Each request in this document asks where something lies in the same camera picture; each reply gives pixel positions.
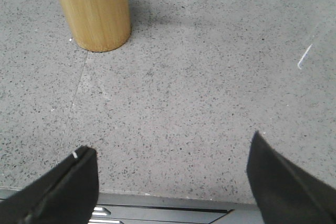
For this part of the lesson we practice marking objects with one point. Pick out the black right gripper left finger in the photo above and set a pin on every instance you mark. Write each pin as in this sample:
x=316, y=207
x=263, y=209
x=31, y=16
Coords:
x=67, y=193

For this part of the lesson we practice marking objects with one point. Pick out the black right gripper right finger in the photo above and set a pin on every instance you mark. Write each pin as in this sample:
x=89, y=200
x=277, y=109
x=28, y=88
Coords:
x=284, y=192

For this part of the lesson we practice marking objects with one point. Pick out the bamboo cylinder holder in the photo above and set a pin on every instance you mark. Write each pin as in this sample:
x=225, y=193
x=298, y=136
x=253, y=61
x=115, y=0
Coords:
x=98, y=25

